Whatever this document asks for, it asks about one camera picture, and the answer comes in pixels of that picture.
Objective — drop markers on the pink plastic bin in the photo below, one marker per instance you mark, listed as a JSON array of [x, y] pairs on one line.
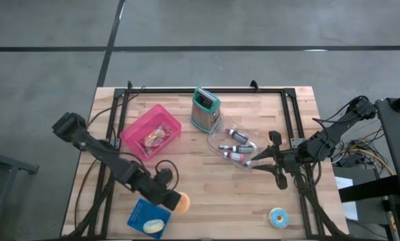
[[142, 124]]

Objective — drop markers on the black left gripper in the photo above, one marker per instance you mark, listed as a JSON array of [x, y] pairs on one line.
[[159, 194]]

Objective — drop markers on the orange toy donut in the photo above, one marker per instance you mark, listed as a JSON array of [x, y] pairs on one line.
[[184, 203]]

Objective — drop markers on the dark grey equipment cabinet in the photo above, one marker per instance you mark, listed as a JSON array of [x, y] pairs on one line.
[[394, 134]]

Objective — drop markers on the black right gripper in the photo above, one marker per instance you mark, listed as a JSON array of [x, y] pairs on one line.
[[286, 160]]

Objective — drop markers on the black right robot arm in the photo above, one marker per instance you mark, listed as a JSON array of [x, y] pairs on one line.
[[333, 130]]

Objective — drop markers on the red snack packet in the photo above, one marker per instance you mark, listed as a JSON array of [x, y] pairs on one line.
[[156, 137]]

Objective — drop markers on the small dark white-capped bottle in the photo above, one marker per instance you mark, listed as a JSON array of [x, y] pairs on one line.
[[248, 164]]

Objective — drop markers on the white paper sheet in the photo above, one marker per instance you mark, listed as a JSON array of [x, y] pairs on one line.
[[343, 182]]

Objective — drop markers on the black-capped food colouring bottle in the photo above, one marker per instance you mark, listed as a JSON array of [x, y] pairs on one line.
[[243, 149]]

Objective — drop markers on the red-labelled food colouring bottle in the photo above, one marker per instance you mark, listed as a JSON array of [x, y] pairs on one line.
[[236, 156]]

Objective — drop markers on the black aluminium rig frame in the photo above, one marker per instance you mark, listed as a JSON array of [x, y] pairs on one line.
[[203, 90]]

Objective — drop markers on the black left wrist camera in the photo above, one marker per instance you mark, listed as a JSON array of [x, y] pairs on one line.
[[163, 175]]

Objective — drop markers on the blue frosted toy donut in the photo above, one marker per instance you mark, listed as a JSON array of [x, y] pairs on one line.
[[274, 219]]

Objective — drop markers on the clear plastic bin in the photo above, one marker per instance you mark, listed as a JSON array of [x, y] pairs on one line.
[[216, 144]]

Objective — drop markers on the grey metal stand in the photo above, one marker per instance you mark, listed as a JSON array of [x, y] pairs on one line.
[[5, 162]]

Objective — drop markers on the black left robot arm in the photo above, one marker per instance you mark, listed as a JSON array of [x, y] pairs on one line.
[[99, 150]]

